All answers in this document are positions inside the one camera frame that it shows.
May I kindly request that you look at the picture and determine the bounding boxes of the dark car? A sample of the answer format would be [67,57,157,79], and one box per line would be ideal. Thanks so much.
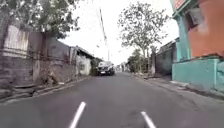
[95,60,116,77]

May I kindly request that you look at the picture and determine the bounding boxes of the bushes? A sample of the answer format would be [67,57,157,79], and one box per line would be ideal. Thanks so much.
[126,49,144,74]

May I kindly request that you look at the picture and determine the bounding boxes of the low white building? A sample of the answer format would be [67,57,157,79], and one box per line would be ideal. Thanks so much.
[69,45,98,77]

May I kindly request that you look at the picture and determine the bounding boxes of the grey asphalt road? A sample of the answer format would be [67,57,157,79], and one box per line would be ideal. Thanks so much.
[0,72,224,128]

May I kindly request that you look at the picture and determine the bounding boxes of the sparse-leaved tree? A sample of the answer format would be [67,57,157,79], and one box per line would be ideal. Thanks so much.
[117,1,171,73]

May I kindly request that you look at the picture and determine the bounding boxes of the grey building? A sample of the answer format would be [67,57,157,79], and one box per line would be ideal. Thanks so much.
[154,37,181,77]

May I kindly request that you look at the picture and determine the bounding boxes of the robot's own part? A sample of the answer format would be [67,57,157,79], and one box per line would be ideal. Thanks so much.
[68,101,87,128]
[140,110,157,128]

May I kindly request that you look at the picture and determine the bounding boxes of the grey pavement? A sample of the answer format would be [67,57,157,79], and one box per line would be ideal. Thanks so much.
[131,72,224,101]

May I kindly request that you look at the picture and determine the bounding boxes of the rubble strip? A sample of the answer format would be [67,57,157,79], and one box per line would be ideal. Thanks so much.
[0,75,93,104]

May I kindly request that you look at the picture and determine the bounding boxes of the large tree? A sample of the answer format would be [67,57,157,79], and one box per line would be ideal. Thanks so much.
[0,0,81,39]

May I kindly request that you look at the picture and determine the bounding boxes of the orange and teal building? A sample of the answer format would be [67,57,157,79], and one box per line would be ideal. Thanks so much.
[169,0,224,94]

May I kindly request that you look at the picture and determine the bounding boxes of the overhead wires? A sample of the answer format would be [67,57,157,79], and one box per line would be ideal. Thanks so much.
[96,0,111,51]

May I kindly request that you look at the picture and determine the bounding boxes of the grey weathered wall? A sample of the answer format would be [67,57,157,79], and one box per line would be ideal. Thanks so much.
[0,19,78,89]

